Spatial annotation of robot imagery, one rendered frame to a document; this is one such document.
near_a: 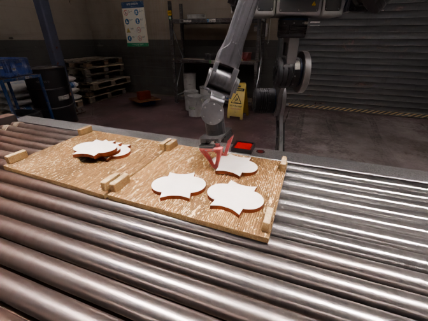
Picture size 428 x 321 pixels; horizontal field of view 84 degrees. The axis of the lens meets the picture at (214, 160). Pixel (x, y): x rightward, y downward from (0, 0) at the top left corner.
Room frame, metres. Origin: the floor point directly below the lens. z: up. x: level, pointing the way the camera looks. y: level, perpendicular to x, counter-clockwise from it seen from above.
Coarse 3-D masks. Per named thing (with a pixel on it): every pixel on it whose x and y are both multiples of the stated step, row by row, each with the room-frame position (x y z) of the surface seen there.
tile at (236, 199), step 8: (216, 184) 0.53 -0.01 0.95; (224, 184) 0.53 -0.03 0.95; (232, 184) 0.53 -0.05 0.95; (208, 192) 0.49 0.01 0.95; (216, 192) 0.49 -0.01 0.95; (224, 192) 0.49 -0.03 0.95; (232, 192) 0.49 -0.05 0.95; (240, 192) 0.49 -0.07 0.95; (248, 192) 0.49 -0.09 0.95; (256, 192) 0.49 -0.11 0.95; (216, 200) 0.46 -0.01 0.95; (224, 200) 0.46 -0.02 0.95; (232, 200) 0.46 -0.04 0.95; (240, 200) 0.46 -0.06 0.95; (248, 200) 0.46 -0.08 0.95; (256, 200) 0.46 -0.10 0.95; (216, 208) 0.44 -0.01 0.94; (224, 208) 0.44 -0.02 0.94; (232, 208) 0.43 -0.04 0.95; (240, 208) 0.43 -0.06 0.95; (248, 208) 0.43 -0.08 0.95; (256, 208) 0.43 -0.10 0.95
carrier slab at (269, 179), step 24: (144, 168) 0.64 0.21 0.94; (168, 168) 0.64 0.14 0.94; (192, 168) 0.64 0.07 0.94; (264, 168) 0.64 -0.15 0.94; (120, 192) 0.51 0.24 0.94; (144, 192) 0.51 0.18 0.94; (264, 192) 0.51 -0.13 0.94; (192, 216) 0.42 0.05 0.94; (216, 216) 0.42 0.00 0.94; (240, 216) 0.42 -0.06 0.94; (264, 216) 0.42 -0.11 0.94; (264, 240) 0.35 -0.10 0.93
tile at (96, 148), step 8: (80, 144) 0.74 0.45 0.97; (88, 144) 0.74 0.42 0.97; (96, 144) 0.74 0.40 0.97; (104, 144) 0.74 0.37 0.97; (112, 144) 0.74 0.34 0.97; (80, 152) 0.67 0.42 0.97; (88, 152) 0.67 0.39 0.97; (96, 152) 0.67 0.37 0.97; (104, 152) 0.68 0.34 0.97; (112, 152) 0.69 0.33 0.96
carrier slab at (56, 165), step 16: (64, 144) 0.82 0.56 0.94; (128, 144) 0.82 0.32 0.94; (144, 144) 0.82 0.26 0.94; (32, 160) 0.69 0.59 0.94; (48, 160) 0.69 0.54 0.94; (64, 160) 0.69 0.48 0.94; (80, 160) 0.69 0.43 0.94; (96, 160) 0.69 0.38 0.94; (112, 160) 0.69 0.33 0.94; (128, 160) 0.69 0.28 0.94; (144, 160) 0.69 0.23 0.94; (32, 176) 0.60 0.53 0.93; (48, 176) 0.59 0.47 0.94; (64, 176) 0.59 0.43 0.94; (80, 176) 0.59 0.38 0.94; (96, 176) 0.59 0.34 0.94; (96, 192) 0.51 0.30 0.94
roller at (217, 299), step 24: (0, 216) 0.44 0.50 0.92; (24, 240) 0.37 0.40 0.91; (48, 240) 0.36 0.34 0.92; (72, 240) 0.36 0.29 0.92; (96, 264) 0.31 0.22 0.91; (120, 264) 0.30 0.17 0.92; (144, 264) 0.30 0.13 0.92; (144, 288) 0.27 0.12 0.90; (168, 288) 0.26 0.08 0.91; (192, 288) 0.26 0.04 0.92; (216, 288) 0.26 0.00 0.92; (216, 312) 0.23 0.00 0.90; (240, 312) 0.22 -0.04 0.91; (264, 312) 0.22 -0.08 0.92; (288, 312) 0.22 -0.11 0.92
